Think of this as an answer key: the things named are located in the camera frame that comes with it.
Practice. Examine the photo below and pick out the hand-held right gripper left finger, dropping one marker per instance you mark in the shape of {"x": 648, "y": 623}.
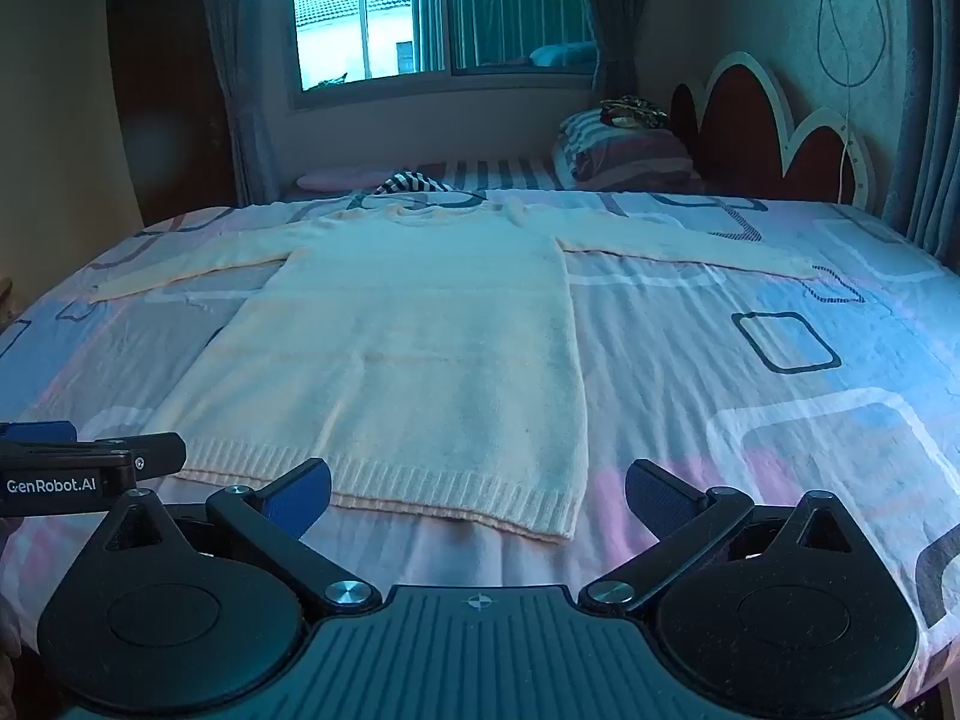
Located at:
{"x": 296, "y": 499}

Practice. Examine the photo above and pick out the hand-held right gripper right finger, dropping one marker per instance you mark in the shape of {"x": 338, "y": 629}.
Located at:
{"x": 660, "y": 499}

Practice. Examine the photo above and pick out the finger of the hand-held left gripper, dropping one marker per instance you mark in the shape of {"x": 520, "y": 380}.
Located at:
{"x": 37, "y": 433}
{"x": 161, "y": 454}

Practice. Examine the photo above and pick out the cream knit sweater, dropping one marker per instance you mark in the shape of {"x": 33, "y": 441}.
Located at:
{"x": 420, "y": 360}

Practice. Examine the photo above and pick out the patterned pastel blanket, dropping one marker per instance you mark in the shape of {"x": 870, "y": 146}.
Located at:
{"x": 750, "y": 427}

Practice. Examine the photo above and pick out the black white red striped garment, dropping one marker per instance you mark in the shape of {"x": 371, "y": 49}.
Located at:
{"x": 409, "y": 181}

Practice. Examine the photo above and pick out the folded striped pink quilt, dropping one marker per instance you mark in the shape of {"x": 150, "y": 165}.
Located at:
{"x": 622, "y": 154}

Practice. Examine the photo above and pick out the brown wooden wardrobe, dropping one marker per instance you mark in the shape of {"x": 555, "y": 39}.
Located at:
{"x": 165, "y": 90}

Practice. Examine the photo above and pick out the striped pink bed sheet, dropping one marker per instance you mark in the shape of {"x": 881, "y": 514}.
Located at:
{"x": 495, "y": 174}

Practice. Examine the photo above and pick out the red white wooden headboard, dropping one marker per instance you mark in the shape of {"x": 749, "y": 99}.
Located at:
{"x": 742, "y": 127}

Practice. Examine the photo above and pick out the yellow patterned cloth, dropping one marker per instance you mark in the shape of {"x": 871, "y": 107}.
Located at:
{"x": 634, "y": 111}

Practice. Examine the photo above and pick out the grey curtain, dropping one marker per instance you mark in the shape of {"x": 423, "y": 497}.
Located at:
{"x": 934, "y": 90}
{"x": 611, "y": 15}
{"x": 240, "y": 52}

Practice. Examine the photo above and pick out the window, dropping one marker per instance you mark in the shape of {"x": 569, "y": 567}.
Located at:
{"x": 352, "y": 15}

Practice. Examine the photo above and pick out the teal curtain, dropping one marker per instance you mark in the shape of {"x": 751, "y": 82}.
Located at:
{"x": 495, "y": 7}

